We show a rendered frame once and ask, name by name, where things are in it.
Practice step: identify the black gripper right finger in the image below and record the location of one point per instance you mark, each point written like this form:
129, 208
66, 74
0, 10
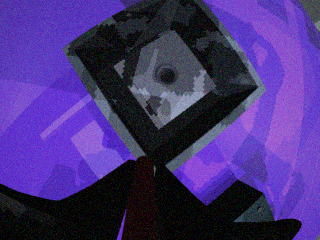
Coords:
181, 216

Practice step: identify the dark red peg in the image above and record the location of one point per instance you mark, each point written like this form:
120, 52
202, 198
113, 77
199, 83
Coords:
140, 219

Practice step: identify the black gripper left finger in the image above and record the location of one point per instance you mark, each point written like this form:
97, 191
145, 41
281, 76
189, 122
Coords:
94, 213

